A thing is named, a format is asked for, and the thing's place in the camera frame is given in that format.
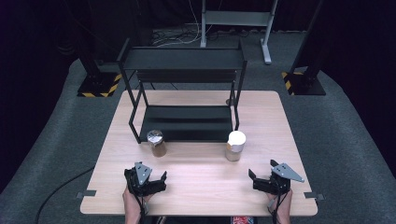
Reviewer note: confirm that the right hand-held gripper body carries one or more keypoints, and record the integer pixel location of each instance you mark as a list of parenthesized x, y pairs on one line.
[(280, 182)]

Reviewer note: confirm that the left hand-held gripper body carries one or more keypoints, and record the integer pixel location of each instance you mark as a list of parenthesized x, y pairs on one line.
[(143, 183)]

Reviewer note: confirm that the person's left hand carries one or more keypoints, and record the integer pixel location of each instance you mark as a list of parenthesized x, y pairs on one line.
[(132, 202)]

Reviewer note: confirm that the person's right hand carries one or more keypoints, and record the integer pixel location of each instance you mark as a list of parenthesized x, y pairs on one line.
[(281, 203)]

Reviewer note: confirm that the glass jar with silver lid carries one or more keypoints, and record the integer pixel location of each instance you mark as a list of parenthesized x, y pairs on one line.
[(157, 144)]

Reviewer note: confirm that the glass jar with white lid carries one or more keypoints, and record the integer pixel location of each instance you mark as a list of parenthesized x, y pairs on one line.
[(235, 146)]

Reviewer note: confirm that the person's red patterned clothing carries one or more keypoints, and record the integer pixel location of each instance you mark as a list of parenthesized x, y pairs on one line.
[(242, 220)]

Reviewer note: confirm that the black metal shelf rack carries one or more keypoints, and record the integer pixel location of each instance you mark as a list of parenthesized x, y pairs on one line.
[(186, 124)]

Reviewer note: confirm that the black stand with striped base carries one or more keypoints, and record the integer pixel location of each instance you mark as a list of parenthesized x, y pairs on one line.
[(99, 84), (306, 82)]

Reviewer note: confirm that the grey table bracket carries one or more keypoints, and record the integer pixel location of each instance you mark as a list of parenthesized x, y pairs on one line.
[(314, 196), (86, 194)]

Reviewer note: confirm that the grey metal stand frame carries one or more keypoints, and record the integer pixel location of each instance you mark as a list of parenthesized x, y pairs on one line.
[(236, 18)]

